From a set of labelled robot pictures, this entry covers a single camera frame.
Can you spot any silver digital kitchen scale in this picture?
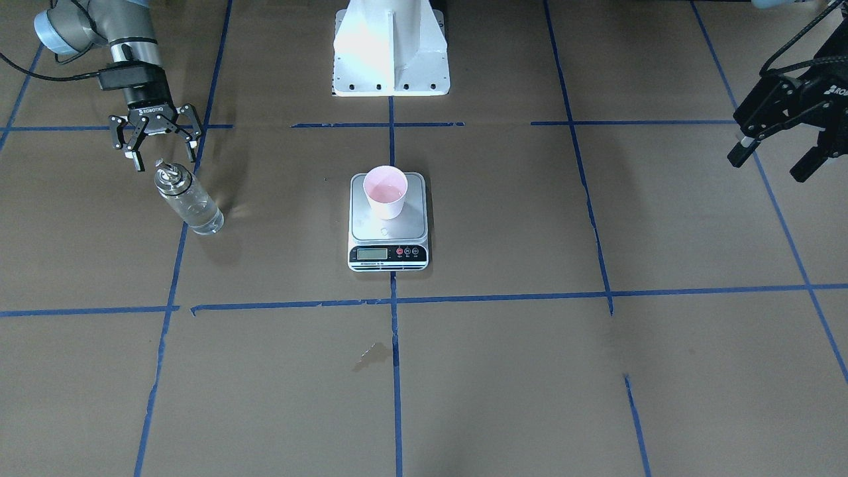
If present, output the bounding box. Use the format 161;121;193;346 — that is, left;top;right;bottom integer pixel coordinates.
347;172;430;272

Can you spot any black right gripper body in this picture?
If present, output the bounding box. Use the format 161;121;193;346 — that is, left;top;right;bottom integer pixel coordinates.
98;63;189;140

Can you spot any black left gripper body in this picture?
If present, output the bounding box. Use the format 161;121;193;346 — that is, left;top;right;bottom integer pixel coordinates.
733;30;848;160

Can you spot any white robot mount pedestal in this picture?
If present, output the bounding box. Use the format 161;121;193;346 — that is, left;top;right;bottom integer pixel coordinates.
331;1;451;97

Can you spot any pink plastic cup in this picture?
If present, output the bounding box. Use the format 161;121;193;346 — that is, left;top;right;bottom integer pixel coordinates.
362;166;409;220

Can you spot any clear glass sauce bottle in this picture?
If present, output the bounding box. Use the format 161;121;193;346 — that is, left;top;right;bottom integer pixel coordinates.
154;159;225;236

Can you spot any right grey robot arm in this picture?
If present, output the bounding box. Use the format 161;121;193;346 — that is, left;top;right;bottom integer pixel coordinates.
34;1;204;172

